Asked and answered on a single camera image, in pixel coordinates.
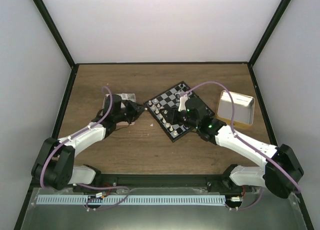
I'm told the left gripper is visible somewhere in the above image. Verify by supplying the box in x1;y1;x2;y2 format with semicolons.
114;100;147;125

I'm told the gold tin box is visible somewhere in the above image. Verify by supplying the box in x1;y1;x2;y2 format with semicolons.
216;90;255;129

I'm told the black enclosure frame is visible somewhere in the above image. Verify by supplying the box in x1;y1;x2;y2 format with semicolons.
14;0;314;230

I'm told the purple cable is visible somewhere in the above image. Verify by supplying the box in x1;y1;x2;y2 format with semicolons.
39;86;131;212
179;81;302;211

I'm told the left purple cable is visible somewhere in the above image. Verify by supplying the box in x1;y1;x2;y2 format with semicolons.
39;86;131;212

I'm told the pink tin box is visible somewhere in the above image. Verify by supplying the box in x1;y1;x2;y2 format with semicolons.
102;93;136;127

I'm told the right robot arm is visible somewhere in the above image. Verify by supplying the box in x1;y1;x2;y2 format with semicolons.
165;98;304;199

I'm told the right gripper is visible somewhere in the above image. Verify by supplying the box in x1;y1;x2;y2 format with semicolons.
160;106;200;129

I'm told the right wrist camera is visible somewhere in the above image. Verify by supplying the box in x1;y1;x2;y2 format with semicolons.
178;91;190;112

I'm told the black aluminium mounting rail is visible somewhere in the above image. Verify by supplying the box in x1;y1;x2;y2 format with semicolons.
72;173;253;191

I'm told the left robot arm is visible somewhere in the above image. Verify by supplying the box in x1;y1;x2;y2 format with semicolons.
31;94;145;192

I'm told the black and white chessboard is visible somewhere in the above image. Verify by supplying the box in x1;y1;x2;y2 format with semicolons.
144;81;220;143

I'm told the light blue slotted cable duct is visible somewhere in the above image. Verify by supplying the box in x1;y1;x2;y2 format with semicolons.
36;194;226;206

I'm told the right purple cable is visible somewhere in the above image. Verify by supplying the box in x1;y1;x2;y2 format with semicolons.
179;81;302;211

